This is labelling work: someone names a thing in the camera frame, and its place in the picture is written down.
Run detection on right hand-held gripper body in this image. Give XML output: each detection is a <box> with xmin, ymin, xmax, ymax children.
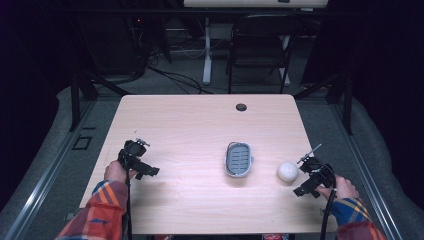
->
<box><xmin>292</xmin><ymin>156</ymin><xmax>336</xmax><ymax>199</ymax></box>

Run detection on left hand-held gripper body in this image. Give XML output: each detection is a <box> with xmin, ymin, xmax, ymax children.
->
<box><xmin>117</xmin><ymin>139</ymin><xmax>161</xmax><ymax>181</ymax></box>

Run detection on white round soap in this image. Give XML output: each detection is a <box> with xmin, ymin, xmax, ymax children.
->
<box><xmin>276</xmin><ymin>161</ymin><xmax>300</xmax><ymax>183</ymax></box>

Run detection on grey slatted soap dish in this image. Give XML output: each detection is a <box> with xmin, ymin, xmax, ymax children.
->
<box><xmin>223</xmin><ymin>141</ymin><xmax>255</xmax><ymax>179</ymax></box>

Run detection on person's left hand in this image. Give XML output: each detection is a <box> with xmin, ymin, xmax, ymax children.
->
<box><xmin>103</xmin><ymin>160</ymin><xmax>138</xmax><ymax>185</ymax></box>

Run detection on person's right hand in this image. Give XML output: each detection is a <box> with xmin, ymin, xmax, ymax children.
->
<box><xmin>315</xmin><ymin>174</ymin><xmax>361</xmax><ymax>202</ymax></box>

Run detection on black metal stand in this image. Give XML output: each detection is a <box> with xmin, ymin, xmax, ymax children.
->
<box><xmin>67</xmin><ymin>64</ymin><xmax>132</xmax><ymax>133</ymax></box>
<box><xmin>293</xmin><ymin>69</ymin><xmax>355</xmax><ymax>136</ymax></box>

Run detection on white desk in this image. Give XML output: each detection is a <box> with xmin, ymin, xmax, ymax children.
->
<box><xmin>183</xmin><ymin>0</ymin><xmax>330</xmax><ymax>86</ymax></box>

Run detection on black folding chair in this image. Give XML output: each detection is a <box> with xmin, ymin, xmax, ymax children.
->
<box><xmin>226</xmin><ymin>13</ymin><xmax>303</xmax><ymax>95</ymax></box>

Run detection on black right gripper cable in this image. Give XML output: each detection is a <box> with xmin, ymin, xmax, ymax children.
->
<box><xmin>319</xmin><ymin>163</ymin><xmax>338</xmax><ymax>240</ymax></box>

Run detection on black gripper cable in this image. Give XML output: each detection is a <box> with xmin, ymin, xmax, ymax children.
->
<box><xmin>124</xmin><ymin>166</ymin><xmax>134</xmax><ymax>240</ymax></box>
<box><xmin>319</xmin><ymin>163</ymin><xmax>338</xmax><ymax>240</ymax></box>

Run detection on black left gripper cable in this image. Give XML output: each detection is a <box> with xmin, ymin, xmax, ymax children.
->
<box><xmin>124</xmin><ymin>166</ymin><xmax>134</xmax><ymax>240</ymax></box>

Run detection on aluminium floor rail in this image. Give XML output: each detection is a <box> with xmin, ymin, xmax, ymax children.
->
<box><xmin>2</xmin><ymin>99</ymin><xmax>98</xmax><ymax>240</ymax></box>
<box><xmin>329</xmin><ymin>99</ymin><xmax>405</xmax><ymax>240</ymax></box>

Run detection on black floor socket frame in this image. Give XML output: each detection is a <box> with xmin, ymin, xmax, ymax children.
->
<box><xmin>71</xmin><ymin>134</ymin><xmax>94</xmax><ymax>151</ymax></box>

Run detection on black floor cables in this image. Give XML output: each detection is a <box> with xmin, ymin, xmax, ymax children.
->
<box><xmin>139</xmin><ymin>43</ymin><xmax>214</xmax><ymax>96</ymax></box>

